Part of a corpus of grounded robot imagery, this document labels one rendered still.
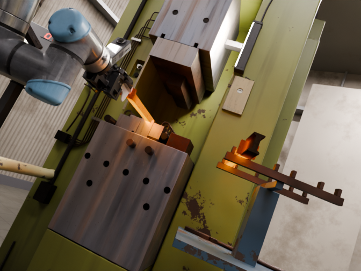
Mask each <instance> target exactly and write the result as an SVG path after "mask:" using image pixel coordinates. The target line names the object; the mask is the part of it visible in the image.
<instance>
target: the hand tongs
mask: <svg viewBox="0 0 361 271"><path fill-rule="evenodd" d="M184 230H186V231H188V232H191V233H193V234H195V235H197V236H199V237H201V238H204V239H206V240H209V241H210V242H213V243H215V244H218V245H220V246H222V247H224V248H226V249H228V250H230V251H232V250H233V247H232V246H230V245H227V244H225V243H223V242H221V241H218V240H217V239H215V238H212V237H209V236H208V235H206V234H204V233H202V232H200V231H198V230H195V229H193V228H191V227H189V226H186V227H185V228H184ZM257 263H258V264H260V265H262V266H265V267H267V268H269V269H272V270H274V271H285V270H283V269H281V268H278V267H276V266H274V265H272V264H270V263H268V262H265V261H263V260H261V259H259V258H258V260H257Z"/></svg>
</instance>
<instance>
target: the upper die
mask: <svg viewBox="0 0 361 271"><path fill-rule="evenodd" d="M149 55H150V57H151V59H152V62H153V64H154V66H155V68H156V70H157V72H158V74H159V76H160V78H161V80H162V82H163V84H164V87H165V89H166V91H167V93H168V94H170V95H171V92H170V90H169V88H168V86H167V83H166V82H167V80H168V77H169V75H170V73H171V72H174V73H177V74H180V75H184V76H186V79H187V83H188V86H189V90H190V93H191V96H192V100H193V102H194V103H197V104H200V102H201V100H202V98H203V95H204V93H205V91H206V88H205V82H204V75H203V69H202V65H201V58H200V51H199V49H198V48H195V47H191V46H188V45H184V44H180V43H178V42H174V41H171V40H167V39H163V38H160V37H158V38H157V40H156V42H155V44H154V46H153V48H152V50H151V52H150V54H149Z"/></svg>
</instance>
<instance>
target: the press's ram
mask: <svg viewBox="0 0 361 271"><path fill-rule="evenodd" d="M240 9H241V0H165V1H164V3H163V5H162V7H161V9H160V11H159V13H158V15H157V17H156V19H155V21H154V23H153V25H152V27H151V29H150V31H149V36H150V39H151V41H152V43H153V45H154V44H155V42H156V40H157V38H158V37H160V38H163V39H167V40H171V41H174V42H178V43H180V44H184V45H188V46H191V47H195V48H198V49H199V51H200V58H201V65H202V69H203V75H204V82H205V88H206V90H208V91H211V92H215V89H216V87H217V85H218V82H219V79H220V77H221V75H222V72H223V70H224V68H225V65H226V63H227V61H228V58H229V56H230V53H231V51H236V52H241V50H242V48H243V44H242V43H240V42H236V39H237V37H238V34H239V24H240Z"/></svg>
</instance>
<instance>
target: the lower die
mask: <svg viewBox="0 0 361 271"><path fill-rule="evenodd" d="M115 125H116V126H118V127H121V128H123V129H126V130H129V131H134V133H136V134H139V135H141V136H144V137H147V136H151V137H153V138H156V139H158V140H159V141H160V143H162V144H165V145H166V143H165V142H164V141H163V140H162V138H161V134H162V133H165V132H166V131H167V129H166V128H165V127H164V126H162V125H159V124H157V123H156V122H155V121H154V120H152V121H151V123H149V122H147V121H144V119H143V118H139V117H136V116H134V115H131V116H127V115H124V114H122V113H121V114H120V116H119V118H118V120H117V122H116V124H115Z"/></svg>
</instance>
